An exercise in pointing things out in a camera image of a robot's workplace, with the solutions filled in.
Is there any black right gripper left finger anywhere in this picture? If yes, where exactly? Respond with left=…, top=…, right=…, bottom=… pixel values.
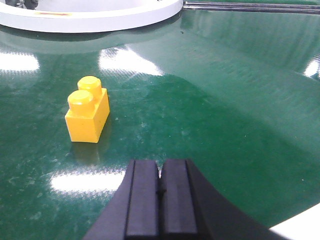
left=83, top=160, right=160, bottom=240

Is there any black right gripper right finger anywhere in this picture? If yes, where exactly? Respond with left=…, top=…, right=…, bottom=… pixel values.
left=160, top=159, right=284, bottom=240

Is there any yellow toy building block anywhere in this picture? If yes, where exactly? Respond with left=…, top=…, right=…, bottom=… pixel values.
left=65, top=76, right=110, bottom=143

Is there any white outer table rim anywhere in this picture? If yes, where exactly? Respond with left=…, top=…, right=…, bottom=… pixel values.
left=270, top=203, right=320, bottom=240

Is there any white inner hub ring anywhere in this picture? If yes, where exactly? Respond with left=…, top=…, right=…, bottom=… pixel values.
left=0, top=0, right=183, bottom=34

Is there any metal rail strip right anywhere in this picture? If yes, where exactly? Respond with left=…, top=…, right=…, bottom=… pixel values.
left=182, top=1, right=320, bottom=15

